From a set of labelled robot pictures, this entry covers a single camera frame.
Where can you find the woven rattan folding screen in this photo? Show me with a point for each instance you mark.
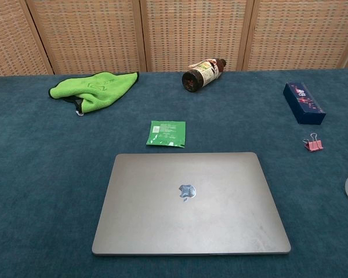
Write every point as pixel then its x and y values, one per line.
pixel 191 29

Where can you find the pink binder clip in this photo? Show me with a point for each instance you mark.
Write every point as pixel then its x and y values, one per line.
pixel 314 145

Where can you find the brown glass bottle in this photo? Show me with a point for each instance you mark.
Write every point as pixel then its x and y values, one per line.
pixel 200 76

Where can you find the silver laptop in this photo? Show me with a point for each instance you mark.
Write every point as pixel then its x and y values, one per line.
pixel 191 220

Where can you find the dark blue printed box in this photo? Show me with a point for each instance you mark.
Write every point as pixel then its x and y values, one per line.
pixel 303 101

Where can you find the green foil sachet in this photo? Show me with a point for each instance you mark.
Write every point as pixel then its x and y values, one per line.
pixel 165 133

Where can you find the green microfiber cloth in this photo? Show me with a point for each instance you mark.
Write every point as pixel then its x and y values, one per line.
pixel 98 89

